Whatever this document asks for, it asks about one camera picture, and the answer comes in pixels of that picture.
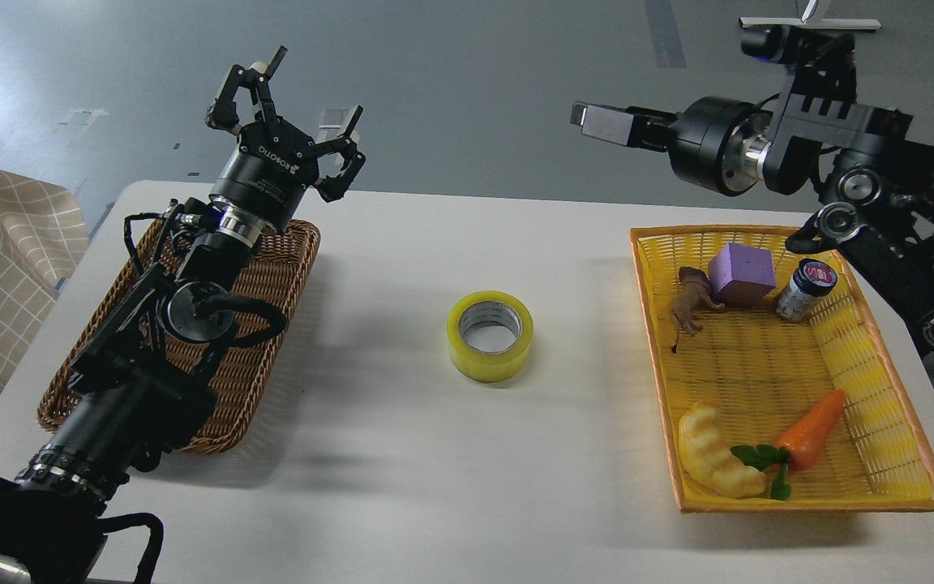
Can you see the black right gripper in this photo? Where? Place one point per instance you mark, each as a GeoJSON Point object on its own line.
{"type": "Point", "coordinates": [716, 143]}

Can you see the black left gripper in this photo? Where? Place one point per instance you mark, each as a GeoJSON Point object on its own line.
{"type": "Point", "coordinates": [267, 166]}

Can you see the yellow tape roll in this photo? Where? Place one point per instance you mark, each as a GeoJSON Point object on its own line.
{"type": "Point", "coordinates": [490, 335]}

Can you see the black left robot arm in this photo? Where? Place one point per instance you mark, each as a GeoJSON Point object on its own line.
{"type": "Point", "coordinates": [144, 377]}

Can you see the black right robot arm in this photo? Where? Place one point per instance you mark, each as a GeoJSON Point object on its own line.
{"type": "Point", "coordinates": [875, 187]}

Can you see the white metal stand base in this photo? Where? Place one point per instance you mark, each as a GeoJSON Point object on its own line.
{"type": "Point", "coordinates": [813, 16]}

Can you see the brown toy animal figure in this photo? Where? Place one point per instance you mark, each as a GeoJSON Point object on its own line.
{"type": "Point", "coordinates": [695, 293]}

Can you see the purple foam block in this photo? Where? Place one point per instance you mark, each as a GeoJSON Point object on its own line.
{"type": "Point", "coordinates": [741, 276]}

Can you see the small jar dark lid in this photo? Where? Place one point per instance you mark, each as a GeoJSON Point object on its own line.
{"type": "Point", "coordinates": [810, 282]}

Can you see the toy croissant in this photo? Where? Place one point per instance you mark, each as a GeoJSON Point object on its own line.
{"type": "Point", "coordinates": [704, 454]}

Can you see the orange toy carrot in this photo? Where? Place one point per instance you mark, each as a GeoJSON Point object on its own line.
{"type": "Point", "coordinates": [798, 448]}

